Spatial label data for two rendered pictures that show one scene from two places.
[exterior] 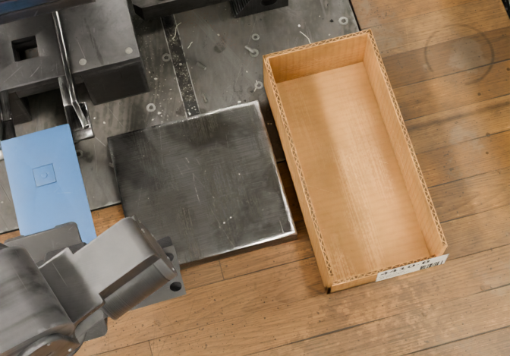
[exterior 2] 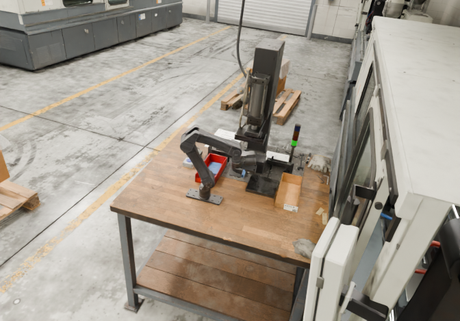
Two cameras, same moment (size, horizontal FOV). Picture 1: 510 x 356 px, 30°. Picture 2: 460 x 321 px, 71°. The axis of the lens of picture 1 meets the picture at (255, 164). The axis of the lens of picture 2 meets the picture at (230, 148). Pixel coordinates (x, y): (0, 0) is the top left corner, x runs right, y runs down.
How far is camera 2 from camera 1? 1.23 m
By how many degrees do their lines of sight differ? 40
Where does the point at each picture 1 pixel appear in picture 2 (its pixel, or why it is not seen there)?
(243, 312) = (259, 202)
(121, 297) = (248, 159)
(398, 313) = (284, 213)
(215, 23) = (278, 172)
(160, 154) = (259, 178)
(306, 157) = (282, 190)
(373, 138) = (294, 194)
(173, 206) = (257, 184)
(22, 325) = (237, 146)
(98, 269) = (247, 153)
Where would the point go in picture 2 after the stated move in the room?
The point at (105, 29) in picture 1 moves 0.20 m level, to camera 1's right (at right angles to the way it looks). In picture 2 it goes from (261, 159) to (290, 169)
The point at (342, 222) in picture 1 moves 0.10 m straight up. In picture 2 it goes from (283, 200) to (285, 185)
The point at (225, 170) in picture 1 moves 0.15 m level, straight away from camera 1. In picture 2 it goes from (267, 185) to (274, 172)
